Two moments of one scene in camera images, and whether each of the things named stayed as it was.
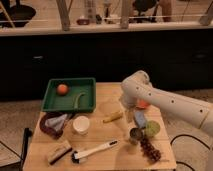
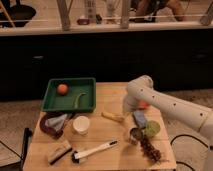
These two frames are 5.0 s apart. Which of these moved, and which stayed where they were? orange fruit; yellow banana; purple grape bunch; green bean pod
Moved: yellow banana
Stayed: orange fruit; purple grape bunch; green bean pod
